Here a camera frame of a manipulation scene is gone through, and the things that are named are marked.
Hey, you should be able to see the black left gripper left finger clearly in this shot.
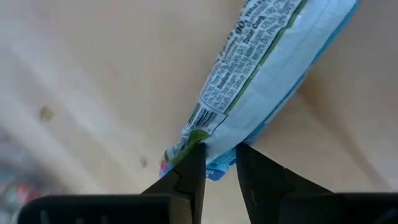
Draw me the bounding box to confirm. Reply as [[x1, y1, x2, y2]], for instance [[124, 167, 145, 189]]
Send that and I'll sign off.
[[17, 143, 206, 224]]

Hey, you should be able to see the blue granola bar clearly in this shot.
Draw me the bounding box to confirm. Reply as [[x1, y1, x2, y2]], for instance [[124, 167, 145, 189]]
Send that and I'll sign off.
[[159, 0, 361, 182]]

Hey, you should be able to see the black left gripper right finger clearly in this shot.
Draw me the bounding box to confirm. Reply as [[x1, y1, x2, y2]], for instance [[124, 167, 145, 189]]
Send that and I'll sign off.
[[235, 142, 398, 224]]

